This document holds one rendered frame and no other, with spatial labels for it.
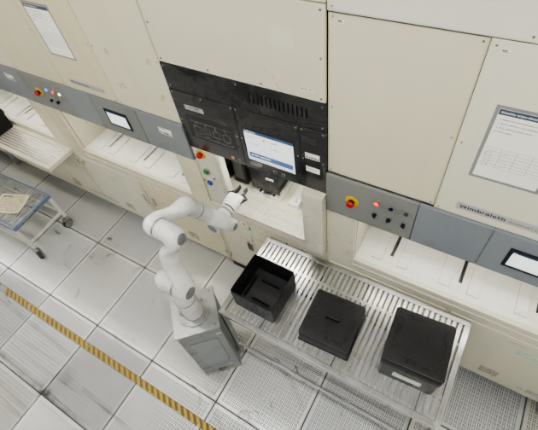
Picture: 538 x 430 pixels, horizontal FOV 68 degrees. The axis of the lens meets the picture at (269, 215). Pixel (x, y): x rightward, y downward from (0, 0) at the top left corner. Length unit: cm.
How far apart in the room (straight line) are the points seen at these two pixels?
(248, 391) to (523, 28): 261
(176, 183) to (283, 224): 91
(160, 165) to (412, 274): 198
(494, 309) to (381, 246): 67
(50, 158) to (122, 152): 67
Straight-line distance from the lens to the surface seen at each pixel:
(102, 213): 432
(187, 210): 193
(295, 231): 254
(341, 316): 228
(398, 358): 207
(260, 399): 306
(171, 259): 199
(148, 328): 346
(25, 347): 392
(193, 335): 249
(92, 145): 367
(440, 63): 141
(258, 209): 268
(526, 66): 137
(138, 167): 327
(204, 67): 192
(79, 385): 354
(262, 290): 247
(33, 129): 419
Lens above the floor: 297
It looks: 53 degrees down
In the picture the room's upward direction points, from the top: 11 degrees counter-clockwise
